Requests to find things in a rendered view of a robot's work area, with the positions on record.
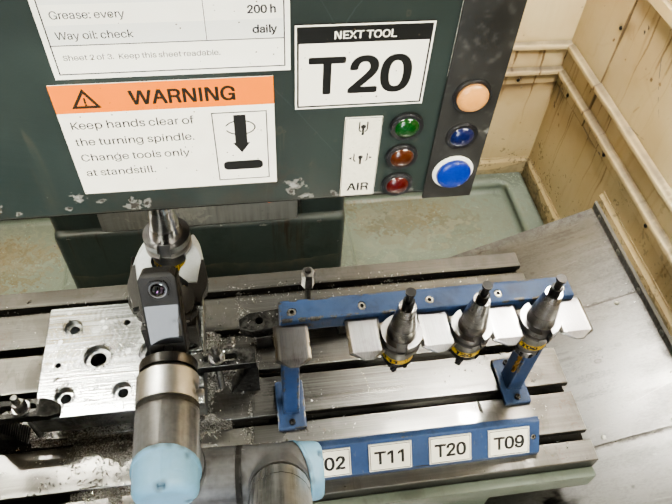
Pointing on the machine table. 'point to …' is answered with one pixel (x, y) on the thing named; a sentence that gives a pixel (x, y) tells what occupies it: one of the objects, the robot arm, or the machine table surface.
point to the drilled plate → (122, 410)
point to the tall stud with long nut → (307, 281)
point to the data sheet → (162, 36)
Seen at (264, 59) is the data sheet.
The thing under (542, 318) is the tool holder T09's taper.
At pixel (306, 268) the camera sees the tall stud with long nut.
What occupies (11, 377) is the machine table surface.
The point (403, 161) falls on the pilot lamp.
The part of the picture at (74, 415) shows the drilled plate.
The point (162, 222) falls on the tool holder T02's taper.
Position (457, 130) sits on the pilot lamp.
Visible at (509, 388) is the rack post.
